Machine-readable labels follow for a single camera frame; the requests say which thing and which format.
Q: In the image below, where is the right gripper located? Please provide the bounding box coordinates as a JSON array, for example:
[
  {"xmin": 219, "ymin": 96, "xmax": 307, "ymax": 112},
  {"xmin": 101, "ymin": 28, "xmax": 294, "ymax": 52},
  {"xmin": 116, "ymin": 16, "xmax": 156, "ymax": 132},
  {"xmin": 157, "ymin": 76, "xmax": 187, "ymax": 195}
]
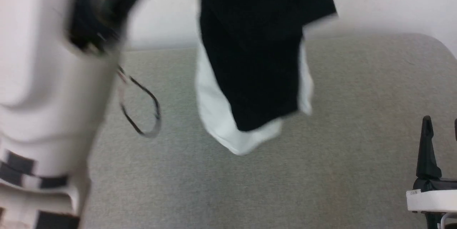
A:
[{"xmin": 406, "ymin": 116, "xmax": 457, "ymax": 229}]

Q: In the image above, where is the black and white garment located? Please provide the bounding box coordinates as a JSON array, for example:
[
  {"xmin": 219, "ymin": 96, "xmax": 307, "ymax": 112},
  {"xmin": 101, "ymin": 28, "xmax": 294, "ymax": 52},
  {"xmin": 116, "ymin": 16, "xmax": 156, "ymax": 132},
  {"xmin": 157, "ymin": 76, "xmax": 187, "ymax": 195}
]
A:
[{"xmin": 195, "ymin": 0, "xmax": 338, "ymax": 156}]

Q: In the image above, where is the thin black cable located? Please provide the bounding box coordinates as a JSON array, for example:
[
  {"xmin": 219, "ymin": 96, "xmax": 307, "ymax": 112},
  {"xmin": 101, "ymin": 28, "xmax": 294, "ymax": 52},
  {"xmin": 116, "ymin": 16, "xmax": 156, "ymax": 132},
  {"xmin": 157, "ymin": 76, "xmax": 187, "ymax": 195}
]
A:
[{"xmin": 117, "ymin": 65, "xmax": 162, "ymax": 139}]

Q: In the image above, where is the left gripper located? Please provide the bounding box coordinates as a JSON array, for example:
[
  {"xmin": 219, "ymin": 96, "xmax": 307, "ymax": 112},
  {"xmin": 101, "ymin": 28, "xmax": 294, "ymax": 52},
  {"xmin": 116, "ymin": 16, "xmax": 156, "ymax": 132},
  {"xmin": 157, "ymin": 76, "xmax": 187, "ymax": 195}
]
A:
[{"xmin": 69, "ymin": 0, "xmax": 169, "ymax": 54}]

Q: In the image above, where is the grey fabric sofa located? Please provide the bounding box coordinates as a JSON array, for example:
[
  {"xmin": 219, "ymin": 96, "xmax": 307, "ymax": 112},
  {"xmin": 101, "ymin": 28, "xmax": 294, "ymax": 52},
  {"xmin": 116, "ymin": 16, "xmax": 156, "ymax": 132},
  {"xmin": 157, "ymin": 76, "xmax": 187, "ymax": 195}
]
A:
[{"xmin": 81, "ymin": 33, "xmax": 457, "ymax": 229}]

